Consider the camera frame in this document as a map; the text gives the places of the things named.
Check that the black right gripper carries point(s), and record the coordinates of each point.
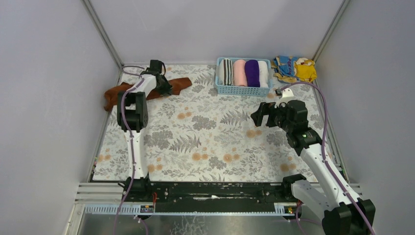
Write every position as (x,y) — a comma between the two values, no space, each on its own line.
(267,114)

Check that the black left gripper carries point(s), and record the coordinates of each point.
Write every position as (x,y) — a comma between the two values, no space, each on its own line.
(163,85)

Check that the brown towel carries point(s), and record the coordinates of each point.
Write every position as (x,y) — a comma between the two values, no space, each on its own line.
(110,95)

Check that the purple towel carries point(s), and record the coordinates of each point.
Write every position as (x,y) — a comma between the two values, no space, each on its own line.
(252,73)

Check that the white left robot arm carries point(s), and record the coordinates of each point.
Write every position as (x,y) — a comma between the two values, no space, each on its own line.
(132,118)

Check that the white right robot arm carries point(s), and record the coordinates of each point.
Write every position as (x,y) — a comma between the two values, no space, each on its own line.
(339,208)

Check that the blue yellow cartoon towel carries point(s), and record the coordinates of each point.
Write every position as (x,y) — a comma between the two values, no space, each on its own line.
(291,69)

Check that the white rolled towel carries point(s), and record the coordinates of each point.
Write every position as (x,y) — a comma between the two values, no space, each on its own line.
(263,74)

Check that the pink rolled towel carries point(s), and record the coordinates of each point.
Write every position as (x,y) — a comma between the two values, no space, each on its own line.
(239,75)

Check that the striped rolled towel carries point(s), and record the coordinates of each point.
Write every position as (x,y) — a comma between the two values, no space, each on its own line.
(225,72)

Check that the light blue plastic basket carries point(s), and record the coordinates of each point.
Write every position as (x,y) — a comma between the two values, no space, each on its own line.
(240,90)

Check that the floral patterned table mat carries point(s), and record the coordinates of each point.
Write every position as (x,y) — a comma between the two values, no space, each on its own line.
(200,135)

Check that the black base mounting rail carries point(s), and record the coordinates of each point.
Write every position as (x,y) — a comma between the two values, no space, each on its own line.
(182,197)

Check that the slotted cable duct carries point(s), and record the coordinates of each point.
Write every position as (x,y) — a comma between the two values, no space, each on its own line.
(147,210)

